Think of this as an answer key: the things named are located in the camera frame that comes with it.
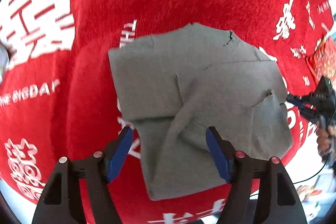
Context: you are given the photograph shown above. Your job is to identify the red patterned cloth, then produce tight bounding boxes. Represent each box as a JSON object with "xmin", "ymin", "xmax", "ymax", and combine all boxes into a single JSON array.
[{"xmin": 306, "ymin": 37, "xmax": 336, "ymax": 90}]

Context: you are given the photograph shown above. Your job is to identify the floral patterned clothes pile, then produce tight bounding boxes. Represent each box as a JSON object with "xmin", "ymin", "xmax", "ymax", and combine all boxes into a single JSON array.
[{"xmin": 0, "ymin": 42, "xmax": 15, "ymax": 83}]

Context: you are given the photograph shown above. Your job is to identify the black cable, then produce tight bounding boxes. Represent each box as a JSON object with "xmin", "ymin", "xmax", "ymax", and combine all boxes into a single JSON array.
[{"xmin": 249, "ymin": 155, "xmax": 332, "ymax": 198}]

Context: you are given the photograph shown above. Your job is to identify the person's right hand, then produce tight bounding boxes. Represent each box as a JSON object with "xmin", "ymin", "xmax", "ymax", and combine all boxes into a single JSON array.
[{"xmin": 317, "ymin": 126, "xmax": 335, "ymax": 152}]

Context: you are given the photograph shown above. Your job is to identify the grey small shirt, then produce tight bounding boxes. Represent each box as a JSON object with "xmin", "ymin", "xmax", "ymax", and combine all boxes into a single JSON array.
[{"xmin": 108, "ymin": 23, "xmax": 292, "ymax": 201}]

